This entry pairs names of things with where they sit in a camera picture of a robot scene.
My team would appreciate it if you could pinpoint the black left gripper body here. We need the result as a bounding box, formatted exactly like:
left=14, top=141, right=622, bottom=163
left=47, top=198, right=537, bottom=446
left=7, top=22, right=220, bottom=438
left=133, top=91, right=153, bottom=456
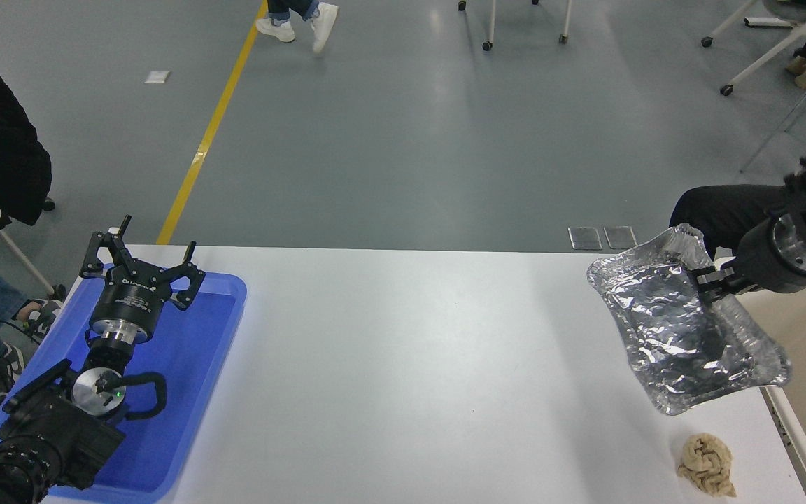
left=90, top=259, right=169, bottom=334

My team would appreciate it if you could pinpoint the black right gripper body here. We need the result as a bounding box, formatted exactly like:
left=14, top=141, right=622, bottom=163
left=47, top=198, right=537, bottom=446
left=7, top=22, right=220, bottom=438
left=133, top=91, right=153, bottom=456
left=734, top=217, right=806, bottom=295

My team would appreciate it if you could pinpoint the foil tray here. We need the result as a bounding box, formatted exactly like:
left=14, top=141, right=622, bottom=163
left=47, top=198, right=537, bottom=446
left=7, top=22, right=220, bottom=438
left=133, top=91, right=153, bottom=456
left=586, top=223, right=793, bottom=417

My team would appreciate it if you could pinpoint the metal floor plate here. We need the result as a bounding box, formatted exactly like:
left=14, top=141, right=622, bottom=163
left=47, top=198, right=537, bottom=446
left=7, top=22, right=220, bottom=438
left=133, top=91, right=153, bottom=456
left=568, top=226, right=604, bottom=251
left=603, top=225, right=639, bottom=251

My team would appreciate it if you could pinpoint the person beside bin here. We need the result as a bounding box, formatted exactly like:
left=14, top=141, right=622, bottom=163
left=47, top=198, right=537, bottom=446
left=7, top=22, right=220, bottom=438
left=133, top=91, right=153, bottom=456
left=669, top=183, right=796, bottom=260

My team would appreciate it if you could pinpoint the blue plastic tray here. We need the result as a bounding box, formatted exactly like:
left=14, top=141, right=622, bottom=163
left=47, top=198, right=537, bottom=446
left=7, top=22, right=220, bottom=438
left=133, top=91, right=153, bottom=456
left=0, top=265, right=248, bottom=503

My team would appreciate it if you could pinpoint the crumpled tan paper ball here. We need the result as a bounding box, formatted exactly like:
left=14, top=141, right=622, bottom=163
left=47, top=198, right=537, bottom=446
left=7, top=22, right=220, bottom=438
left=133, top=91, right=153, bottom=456
left=677, top=432, right=737, bottom=498

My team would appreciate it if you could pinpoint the white wheeled chair base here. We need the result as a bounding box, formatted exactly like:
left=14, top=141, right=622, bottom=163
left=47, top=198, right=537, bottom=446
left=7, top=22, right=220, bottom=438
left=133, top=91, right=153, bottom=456
left=700, top=0, right=806, bottom=97

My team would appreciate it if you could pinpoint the walking person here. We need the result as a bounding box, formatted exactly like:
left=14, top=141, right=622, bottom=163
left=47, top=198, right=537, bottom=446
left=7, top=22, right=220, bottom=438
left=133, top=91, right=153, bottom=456
left=255, top=0, right=340, bottom=55

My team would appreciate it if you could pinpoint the white wheeled stand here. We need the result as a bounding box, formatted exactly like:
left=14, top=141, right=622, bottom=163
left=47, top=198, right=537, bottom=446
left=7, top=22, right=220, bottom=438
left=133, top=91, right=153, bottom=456
left=456, top=0, right=572, bottom=52

